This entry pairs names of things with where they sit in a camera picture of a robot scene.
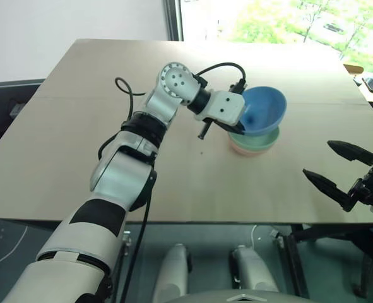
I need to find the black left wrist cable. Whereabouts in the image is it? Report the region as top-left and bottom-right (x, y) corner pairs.
(193, 62), (247, 95)

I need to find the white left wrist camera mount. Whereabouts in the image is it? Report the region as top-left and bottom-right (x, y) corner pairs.
(196, 90), (247, 126)

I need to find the pink bowl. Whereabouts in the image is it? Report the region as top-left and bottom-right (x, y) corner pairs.
(228, 138), (277, 158)

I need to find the grey robot torso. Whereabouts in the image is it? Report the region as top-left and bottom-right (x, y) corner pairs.
(169, 291), (304, 303)

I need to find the dark window frame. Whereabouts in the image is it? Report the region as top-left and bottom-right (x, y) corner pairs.
(163, 0), (184, 42)

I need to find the silver left robot leg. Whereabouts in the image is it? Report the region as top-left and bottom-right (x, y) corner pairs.
(151, 242), (194, 303)

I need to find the black table frame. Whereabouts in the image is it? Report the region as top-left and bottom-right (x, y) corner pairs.
(279, 223), (373, 300)

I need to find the blue bowl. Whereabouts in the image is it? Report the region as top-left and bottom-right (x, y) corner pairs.
(236, 86), (287, 137)

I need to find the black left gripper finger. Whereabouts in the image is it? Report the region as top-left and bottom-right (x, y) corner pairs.
(218, 121), (246, 136)

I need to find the white cable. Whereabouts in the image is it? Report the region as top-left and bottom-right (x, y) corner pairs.
(249, 224), (258, 251)

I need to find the silver robot leg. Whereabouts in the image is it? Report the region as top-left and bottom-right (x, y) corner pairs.
(151, 242), (194, 303)
(229, 244), (280, 295)

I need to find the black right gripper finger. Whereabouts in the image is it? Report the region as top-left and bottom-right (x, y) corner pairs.
(327, 140), (373, 166)
(302, 169), (358, 213)

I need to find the dark seat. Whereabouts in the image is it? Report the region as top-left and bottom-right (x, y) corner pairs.
(0, 77), (45, 162)

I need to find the metal table leg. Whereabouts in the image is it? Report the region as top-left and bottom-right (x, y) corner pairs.
(109, 230), (133, 303)

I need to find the silver right robot leg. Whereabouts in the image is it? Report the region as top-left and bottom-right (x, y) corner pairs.
(229, 244), (280, 295)

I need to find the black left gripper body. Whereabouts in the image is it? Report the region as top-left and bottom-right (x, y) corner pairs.
(197, 116), (228, 140)

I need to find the wooden side desk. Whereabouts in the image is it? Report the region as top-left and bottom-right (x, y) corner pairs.
(343, 62), (373, 104)

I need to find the green bowl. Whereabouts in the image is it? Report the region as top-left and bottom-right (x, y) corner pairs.
(227, 125), (281, 150)

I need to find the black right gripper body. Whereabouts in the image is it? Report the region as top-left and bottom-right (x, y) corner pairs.
(346, 163), (373, 209)

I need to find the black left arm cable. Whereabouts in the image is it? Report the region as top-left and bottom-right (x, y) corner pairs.
(97, 76), (159, 303)

